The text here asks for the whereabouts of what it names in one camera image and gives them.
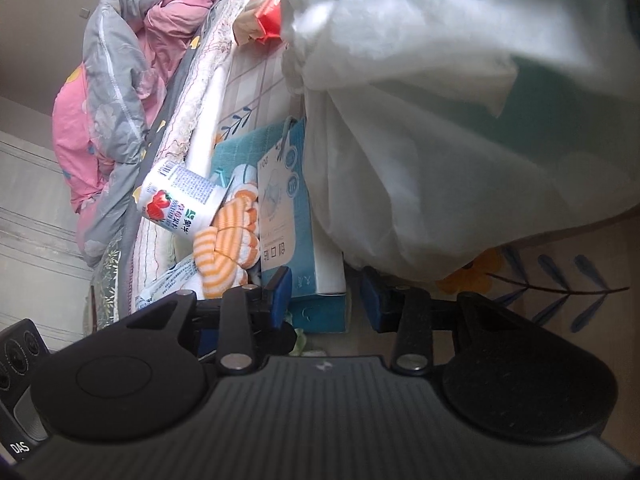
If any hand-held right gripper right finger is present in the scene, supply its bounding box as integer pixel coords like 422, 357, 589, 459
360, 266, 526, 376

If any white strawberry drink carton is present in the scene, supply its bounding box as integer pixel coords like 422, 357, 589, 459
134, 157, 231, 233

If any red and white packet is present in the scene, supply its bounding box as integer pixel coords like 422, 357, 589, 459
232, 0, 288, 46

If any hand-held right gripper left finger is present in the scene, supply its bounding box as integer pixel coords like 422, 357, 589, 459
126, 266, 297, 376

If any plaid floral bed sheet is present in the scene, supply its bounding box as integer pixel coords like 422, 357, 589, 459
190, 40, 640, 356

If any white plastic bag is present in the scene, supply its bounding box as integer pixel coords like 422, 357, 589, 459
280, 0, 640, 286

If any blue and white box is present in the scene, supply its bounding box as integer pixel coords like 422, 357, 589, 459
256, 117, 348, 333

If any orange striped towel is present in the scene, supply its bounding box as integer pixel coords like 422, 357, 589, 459
192, 162, 263, 300

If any white and blue packet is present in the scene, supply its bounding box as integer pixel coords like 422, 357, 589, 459
134, 252, 206, 313

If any pink and grey quilt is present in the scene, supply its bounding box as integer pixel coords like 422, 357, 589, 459
52, 0, 236, 268

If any grey floral bed sheet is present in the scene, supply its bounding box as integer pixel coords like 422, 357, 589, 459
85, 35, 211, 336

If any white wardrobe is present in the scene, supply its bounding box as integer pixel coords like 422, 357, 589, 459
0, 130, 96, 336

